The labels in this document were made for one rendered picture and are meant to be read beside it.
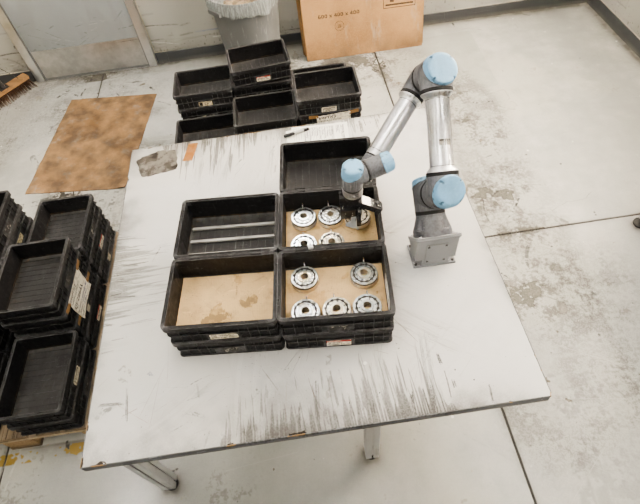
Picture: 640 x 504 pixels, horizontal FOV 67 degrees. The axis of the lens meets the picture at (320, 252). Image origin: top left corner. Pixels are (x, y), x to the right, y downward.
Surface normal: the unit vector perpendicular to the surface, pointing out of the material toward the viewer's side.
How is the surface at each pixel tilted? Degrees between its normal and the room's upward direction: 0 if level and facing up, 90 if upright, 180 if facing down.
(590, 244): 0
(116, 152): 0
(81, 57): 90
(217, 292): 0
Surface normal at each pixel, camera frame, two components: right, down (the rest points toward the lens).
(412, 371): -0.08, -0.60
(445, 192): 0.21, 0.21
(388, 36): 0.07, 0.56
